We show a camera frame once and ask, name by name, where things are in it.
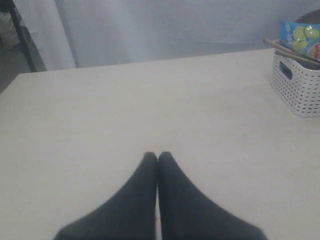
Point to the black metal frame post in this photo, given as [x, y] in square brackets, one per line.
[9, 5]

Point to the brown round plate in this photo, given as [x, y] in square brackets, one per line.
[312, 17]

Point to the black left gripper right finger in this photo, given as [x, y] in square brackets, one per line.
[187, 214]

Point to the white curtain backdrop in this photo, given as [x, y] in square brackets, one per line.
[88, 33]

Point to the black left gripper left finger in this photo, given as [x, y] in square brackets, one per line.
[128, 215]

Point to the brown wooden chopstick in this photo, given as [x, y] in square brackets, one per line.
[278, 46]
[305, 62]

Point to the blue chips bag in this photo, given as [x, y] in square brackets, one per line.
[302, 38]

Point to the white perforated plastic basket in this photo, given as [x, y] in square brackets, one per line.
[297, 86]

